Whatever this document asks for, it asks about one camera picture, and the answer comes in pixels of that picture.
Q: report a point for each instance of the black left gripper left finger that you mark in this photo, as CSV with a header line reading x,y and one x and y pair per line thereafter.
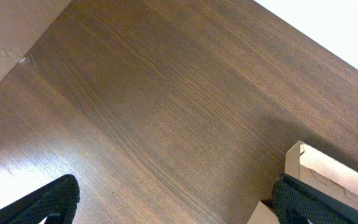
x,y
54,203

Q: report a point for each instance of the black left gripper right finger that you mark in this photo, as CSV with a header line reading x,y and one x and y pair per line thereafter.
x,y
297,202

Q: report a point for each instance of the brown cardboard box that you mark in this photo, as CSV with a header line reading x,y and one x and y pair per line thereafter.
x,y
318,170

